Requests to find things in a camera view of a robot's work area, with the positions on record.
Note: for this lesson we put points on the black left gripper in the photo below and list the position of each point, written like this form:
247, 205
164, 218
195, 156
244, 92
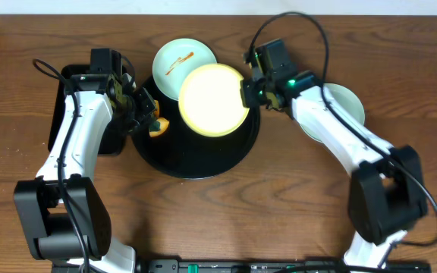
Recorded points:
146, 113

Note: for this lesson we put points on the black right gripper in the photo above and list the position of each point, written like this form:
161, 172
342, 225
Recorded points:
249, 99

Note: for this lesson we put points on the orange green sponge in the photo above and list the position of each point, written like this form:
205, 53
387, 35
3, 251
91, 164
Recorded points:
159, 124

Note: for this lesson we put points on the yellow plate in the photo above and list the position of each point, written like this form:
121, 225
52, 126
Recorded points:
210, 100

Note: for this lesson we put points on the light green plate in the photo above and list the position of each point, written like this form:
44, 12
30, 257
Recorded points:
349, 102
175, 60

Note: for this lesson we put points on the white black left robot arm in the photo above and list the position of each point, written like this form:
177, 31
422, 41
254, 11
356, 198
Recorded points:
62, 216

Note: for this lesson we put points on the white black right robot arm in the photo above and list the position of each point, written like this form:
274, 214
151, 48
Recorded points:
387, 194

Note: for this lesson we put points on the rectangular black tray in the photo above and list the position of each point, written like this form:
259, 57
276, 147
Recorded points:
113, 139

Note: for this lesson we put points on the round black tray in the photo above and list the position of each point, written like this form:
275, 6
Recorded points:
180, 152

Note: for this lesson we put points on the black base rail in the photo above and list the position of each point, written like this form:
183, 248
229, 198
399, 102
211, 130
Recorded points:
174, 266

